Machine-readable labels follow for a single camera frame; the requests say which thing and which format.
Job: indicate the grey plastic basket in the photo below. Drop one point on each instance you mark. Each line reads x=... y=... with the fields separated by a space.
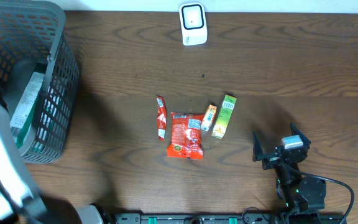
x=33 y=32

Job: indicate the slim red snack packet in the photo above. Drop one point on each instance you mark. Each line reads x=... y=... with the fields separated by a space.
x=161 y=118

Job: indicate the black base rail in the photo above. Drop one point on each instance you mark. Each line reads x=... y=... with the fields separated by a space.
x=252 y=218

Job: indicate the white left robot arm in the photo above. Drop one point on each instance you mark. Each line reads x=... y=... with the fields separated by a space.
x=21 y=197

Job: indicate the red chips bag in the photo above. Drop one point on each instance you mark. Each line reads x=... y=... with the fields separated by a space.
x=186 y=136

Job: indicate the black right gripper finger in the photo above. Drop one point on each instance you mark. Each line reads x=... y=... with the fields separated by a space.
x=295 y=131
x=257 y=154

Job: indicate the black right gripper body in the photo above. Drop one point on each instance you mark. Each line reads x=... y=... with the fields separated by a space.
x=271 y=162

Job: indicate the green tea carton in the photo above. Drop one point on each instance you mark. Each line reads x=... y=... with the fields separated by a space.
x=224 y=116

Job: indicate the green white glove package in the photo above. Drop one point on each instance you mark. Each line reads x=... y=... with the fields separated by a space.
x=22 y=117

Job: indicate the orange tissue pack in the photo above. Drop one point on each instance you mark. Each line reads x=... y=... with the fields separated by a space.
x=208 y=117

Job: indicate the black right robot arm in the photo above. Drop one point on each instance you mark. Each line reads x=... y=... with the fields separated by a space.
x=301 y=192

